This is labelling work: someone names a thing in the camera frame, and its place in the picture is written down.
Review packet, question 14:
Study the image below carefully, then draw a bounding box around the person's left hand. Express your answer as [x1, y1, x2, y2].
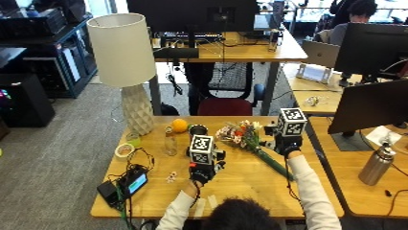
[186, 146, 228, 186]

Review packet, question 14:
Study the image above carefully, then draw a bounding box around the person's right hand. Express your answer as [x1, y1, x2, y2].
[261, 123, 303, 158]

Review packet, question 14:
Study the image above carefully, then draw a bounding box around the white marker cube on left glove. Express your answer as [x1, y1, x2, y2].
[189, 134, 216, 166]

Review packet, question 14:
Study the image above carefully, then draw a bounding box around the white marker cube on glove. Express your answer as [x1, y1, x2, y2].
[189, 134, 216, 166]
[275, 107, 309, 138]

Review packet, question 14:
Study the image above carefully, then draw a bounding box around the white marker cube on right glove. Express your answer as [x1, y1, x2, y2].
[275, 107, 309, 138]

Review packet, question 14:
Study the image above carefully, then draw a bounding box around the white tape strip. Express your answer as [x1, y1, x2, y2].
[194, 197, 206, 219]
[206, 195, 220, 211]

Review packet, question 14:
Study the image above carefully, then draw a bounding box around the flower bouquet with green stems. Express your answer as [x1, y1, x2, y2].
[216, 120, 297, 182]

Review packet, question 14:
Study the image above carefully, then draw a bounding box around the clear glass bottle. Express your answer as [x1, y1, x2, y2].
[164, 126, 178, 157]

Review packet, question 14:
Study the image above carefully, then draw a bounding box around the dark metal cup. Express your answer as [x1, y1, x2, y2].
[188, 124, 209, 139]

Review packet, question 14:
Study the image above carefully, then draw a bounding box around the clear plastic wrap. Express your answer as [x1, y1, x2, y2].
[303, 95, 330, 107]

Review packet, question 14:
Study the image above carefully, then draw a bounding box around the orange ball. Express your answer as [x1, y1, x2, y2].
[172, 118, 189, 134]

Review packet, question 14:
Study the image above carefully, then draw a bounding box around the black device with blue screen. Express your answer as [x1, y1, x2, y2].
[119, 168, 149, 198]

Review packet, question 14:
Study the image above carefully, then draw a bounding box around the small green glass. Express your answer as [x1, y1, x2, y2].
[125, 131, 141, 149]

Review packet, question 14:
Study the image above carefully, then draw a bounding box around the roll of tape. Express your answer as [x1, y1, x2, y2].
[113, 143, 137, 159]

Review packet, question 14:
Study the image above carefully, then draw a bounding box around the steel water bottle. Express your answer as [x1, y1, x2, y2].
[358, 142, 398, 187]

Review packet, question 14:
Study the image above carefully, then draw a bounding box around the black office chair red seat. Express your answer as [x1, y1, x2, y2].
[185, 61, 267, 117]

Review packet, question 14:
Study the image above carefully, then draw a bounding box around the white paper sheet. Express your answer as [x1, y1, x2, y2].
[364, 125, 403, 148]

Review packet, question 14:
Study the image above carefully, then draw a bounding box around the black power box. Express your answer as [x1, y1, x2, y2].
[96, 180, 124, 208]

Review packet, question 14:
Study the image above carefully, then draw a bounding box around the black monitor with slanted stand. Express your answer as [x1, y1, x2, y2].
[327, 79, 408, 152]

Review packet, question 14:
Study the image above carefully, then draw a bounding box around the silver laptop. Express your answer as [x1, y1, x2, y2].
[301, 40, 342, 69]

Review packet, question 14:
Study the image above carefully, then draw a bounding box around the black monitor beside laptop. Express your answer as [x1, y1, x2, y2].
[334, 22, 408, 88]

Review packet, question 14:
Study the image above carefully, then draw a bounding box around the black box under desk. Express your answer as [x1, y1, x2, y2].
[153, 47, 201, 59]

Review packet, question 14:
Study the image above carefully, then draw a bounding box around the black keyboard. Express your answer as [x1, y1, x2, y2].
[160, 32, 226, 44]

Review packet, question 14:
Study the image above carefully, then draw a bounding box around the white table lamp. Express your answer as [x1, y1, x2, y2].
[85, 12, 158, 137]

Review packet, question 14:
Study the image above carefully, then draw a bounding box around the large black monitor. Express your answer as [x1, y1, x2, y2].
[125, 0, 261, 35]

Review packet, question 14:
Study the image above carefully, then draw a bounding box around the black computer tower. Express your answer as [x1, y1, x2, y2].
[0, 73, 57, 128]

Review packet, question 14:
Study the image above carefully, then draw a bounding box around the black shelf unit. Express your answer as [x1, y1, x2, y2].
[0, 7, 100, 100]

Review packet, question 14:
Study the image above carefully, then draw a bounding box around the black left glove cable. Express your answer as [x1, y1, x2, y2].
[189, 180, 204, 209]

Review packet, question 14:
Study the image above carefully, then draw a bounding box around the black glove cable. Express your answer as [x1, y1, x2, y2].
[283, 155, 306, 207]
[189, 180, 204, 209]

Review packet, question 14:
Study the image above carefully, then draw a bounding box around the black right glove cable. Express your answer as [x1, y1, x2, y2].
[283, 155, 306, 207]

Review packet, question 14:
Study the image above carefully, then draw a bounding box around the black cable bundle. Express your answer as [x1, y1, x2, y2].
[107, 147, 157, 230]

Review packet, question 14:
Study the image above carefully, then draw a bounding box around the black cable with plug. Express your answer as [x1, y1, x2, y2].
[384, 189, 408, 219]

